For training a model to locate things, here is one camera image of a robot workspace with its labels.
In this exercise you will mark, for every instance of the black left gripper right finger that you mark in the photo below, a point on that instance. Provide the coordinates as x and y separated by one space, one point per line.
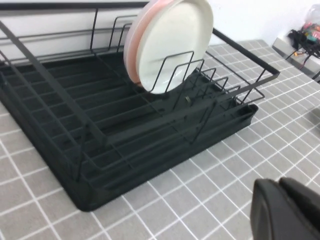
305 210

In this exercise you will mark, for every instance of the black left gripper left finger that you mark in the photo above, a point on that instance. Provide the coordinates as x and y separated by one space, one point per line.
272 217

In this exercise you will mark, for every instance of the white round plate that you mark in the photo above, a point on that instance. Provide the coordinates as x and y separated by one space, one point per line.
175 50

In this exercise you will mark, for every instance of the pink round plate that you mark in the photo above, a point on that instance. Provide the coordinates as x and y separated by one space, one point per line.
131 50

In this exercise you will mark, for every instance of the grey checkered tablecloth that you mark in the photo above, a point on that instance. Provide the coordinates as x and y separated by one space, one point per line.
225 175

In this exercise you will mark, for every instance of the silver metal shelf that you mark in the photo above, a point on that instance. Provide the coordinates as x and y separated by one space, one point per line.
282 48

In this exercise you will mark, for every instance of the clear plastic bag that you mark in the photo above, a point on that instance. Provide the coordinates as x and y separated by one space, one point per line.
312 17

